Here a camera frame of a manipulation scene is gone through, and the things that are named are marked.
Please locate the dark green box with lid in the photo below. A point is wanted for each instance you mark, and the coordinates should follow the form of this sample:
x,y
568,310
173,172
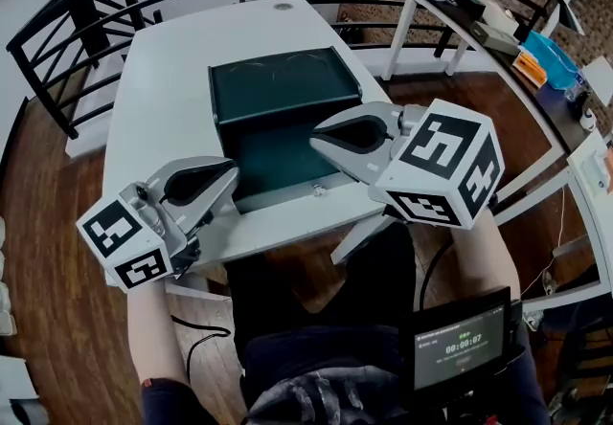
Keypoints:
x,y
282,93

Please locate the person's dark printed shirt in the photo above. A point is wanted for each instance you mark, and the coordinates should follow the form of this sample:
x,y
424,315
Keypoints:
x,y
316,385

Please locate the white paper sheet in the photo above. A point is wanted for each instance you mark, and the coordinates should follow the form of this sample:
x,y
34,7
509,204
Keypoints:
x,y
601,78

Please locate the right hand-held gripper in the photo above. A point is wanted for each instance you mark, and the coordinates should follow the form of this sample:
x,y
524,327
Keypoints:
x,y
440,160

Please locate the black chest-mounted screen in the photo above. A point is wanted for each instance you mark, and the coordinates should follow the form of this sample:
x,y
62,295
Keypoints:
x,y
455,346

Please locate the black chair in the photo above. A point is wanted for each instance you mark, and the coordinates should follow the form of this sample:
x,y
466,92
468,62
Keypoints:
x,y
584,365

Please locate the white stacked objects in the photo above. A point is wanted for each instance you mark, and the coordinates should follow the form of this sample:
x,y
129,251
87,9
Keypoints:
x,y
6,289

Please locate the orange packet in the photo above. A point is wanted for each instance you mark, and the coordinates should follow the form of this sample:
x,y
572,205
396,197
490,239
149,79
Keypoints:
x,y
529,69

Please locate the white side table dark top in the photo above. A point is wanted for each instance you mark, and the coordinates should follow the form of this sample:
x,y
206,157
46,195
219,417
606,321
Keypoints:
x,y
555,117

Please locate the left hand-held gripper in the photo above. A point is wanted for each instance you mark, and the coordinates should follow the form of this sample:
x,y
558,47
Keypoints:
x,y
136,246

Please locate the black and white mouse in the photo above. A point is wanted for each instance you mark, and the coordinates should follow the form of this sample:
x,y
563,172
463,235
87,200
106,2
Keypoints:
x,y
588,119

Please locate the person's right forearm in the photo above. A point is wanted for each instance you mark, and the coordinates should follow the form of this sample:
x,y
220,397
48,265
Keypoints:
x,y
483,265

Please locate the black tilted monitor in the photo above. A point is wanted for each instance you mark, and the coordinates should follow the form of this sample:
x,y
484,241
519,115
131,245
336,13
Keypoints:
x,y
565,4

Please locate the white box with label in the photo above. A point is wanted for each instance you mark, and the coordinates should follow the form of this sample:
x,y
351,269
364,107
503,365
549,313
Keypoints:
x,y
594,164

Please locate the grey flat box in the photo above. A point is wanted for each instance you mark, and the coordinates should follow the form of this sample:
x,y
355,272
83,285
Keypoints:
x,y
495,38

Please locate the black metal railing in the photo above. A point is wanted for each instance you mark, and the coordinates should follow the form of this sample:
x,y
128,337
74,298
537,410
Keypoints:
x,y
86,16

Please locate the person's left forearm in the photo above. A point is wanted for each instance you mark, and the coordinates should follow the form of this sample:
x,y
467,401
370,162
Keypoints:
x,y
153,332

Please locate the person's black trousers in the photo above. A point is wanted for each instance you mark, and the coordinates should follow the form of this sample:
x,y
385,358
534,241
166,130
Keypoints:
x,y
325,270

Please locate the white cardboard box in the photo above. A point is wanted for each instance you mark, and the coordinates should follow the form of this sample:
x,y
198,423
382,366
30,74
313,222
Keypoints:
x,y
500,14

